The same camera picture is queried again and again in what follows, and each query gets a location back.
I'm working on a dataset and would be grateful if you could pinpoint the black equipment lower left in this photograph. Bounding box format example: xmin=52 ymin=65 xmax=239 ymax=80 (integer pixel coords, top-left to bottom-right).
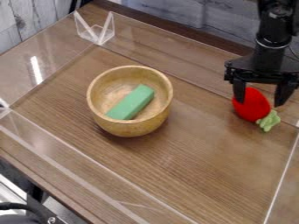
xmin=0 ymin=195 xmax=69 ymax=224

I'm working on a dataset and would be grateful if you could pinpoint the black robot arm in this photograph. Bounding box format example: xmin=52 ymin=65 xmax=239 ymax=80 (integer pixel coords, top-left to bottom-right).
xmin=224 ymin=0 xmax=299 ymax=107

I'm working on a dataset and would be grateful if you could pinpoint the wooden bowl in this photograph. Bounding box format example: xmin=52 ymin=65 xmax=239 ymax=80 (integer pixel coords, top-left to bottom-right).
xmin=86 ymin=66 xmax=173 ymax=137

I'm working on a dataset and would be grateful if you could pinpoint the clear acrylic tray wall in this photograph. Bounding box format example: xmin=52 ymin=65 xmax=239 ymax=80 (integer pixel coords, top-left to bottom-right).
xmin=0 ymin=16 xmax=299 ymax=224

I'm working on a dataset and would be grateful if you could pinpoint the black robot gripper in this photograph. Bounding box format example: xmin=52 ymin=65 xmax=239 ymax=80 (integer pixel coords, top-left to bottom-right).
xmin=224 ymin=54 xmax=299 ymax=107

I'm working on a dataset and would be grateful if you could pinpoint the clear acrylic corner bracket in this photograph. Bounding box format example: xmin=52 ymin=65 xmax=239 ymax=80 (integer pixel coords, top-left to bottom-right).
xmin=73 ymin=11 xmax=116 ymax=46

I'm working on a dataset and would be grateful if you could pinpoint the green rectangular block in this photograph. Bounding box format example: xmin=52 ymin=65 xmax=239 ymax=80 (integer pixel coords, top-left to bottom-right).
xmin=105 ymin=85 xmax=154 ymax=120

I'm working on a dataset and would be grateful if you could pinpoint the red plush strawberry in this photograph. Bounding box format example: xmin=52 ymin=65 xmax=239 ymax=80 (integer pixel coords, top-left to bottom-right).
xmin=232 ymin=87 xmax=280 ymax=132

